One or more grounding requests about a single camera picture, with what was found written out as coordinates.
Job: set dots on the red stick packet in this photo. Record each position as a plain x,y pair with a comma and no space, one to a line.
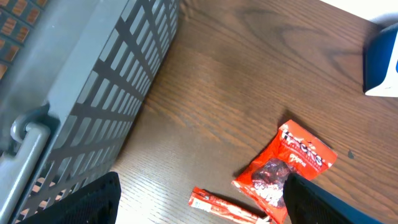
210,203

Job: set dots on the red snack bag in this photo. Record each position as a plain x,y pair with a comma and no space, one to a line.
293,150

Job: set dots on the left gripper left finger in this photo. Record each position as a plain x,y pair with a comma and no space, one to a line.
96,203

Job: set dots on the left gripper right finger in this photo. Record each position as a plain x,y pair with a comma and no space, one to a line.
308,203

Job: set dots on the grey plastic mesh basket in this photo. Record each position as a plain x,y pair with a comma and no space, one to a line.
74,74

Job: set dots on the white barcode scanner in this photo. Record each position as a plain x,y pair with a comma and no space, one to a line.
380,64

